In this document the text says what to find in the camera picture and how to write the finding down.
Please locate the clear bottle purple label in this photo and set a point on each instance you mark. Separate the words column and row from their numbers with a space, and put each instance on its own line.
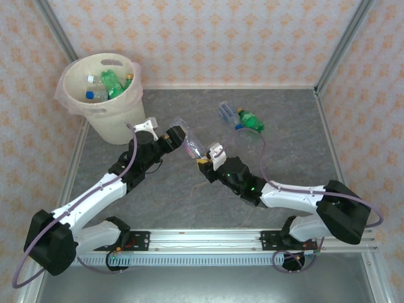
column 191, row 145

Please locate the blue label bottle blue cap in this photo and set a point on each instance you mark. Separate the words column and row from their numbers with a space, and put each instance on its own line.
column 227, row 112

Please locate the green bottle plain green label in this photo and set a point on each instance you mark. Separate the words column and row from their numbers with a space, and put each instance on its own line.
column 251, row 121

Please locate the green bottle orange yellow label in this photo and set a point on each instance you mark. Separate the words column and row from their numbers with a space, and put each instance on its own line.
column 128, row 82

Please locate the green bottle white barcode label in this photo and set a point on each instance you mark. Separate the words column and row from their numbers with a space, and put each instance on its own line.
column 112, row 83

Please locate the pepsi bottle blue cap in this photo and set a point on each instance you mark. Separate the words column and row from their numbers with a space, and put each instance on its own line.
column 94, row 95

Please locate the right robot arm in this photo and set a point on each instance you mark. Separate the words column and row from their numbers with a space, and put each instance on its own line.
column 290, row 197

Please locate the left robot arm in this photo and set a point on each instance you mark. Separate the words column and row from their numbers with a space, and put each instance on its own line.
column 94, row 205

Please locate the cream plastic waste bin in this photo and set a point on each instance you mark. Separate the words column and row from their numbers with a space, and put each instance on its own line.
column 126, row 123

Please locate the pink plastic bin liner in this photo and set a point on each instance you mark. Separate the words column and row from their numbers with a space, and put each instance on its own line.
column 61, row 94

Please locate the grey metal shelf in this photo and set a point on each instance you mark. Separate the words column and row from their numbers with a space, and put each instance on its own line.
column 205, row 284

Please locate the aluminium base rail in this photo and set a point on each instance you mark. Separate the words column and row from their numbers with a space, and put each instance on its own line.
column 205, row 240

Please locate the aluminium table side rail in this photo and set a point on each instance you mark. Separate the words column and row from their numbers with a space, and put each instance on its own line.
column 329, row 132
column 76, row 158

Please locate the aluminium frame post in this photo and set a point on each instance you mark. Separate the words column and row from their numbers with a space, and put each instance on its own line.
column 60, row 34
column 343, row 44

